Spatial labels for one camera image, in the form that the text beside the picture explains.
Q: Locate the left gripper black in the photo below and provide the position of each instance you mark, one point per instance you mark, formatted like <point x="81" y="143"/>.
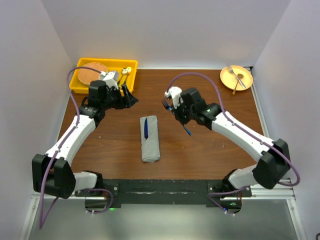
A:
<point x="130" y="100"/>

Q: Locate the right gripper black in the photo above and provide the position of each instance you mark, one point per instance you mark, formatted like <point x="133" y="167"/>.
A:
<point x="176" y="111"/>

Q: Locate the blue metallic fork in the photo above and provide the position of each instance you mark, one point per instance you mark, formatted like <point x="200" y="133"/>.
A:
<point x="178" y="115"/>

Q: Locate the blue metallic knife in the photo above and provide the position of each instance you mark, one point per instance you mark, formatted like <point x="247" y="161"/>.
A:
<point x="145" y="128"/>

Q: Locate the grey cloth napkin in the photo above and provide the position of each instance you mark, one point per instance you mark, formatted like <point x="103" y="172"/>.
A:
<point x="150" y="148"/>

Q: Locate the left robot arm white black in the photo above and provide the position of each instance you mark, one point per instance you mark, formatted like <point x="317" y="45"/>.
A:
<point x="51" y="172"/>

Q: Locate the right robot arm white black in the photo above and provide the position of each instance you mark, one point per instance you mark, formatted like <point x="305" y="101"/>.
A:
<point x="270" y="166"/>

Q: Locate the round wooden plate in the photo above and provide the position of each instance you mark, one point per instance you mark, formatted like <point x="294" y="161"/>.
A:
<point x="86" y="76"/>

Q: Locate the yellow plastic bin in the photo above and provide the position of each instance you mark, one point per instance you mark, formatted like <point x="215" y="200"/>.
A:
<point x="111" y="64"/>

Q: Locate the tan round plate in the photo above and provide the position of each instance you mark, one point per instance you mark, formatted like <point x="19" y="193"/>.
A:
<point x="230" y="81"/>

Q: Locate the silver fork on plate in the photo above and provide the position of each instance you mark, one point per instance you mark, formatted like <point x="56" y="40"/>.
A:
<point x="231" y="71"/>

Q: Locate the silver knife on plate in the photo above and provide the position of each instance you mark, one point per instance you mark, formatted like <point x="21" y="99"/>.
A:
<point x="239" y="77"/>

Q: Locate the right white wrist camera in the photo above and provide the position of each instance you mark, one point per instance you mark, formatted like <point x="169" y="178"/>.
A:
<point x="174" y="93"/>

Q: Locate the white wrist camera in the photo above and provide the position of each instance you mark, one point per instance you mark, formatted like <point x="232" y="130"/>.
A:
<point x="110" y="78"/>
<point x="174" y="93"/>

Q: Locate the gold spoon black handle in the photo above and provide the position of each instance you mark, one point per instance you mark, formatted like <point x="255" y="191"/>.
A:
<point x="123" y="73"/>

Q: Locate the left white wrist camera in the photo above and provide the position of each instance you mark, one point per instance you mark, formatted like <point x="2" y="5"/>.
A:
<point x="110" y="78"/>

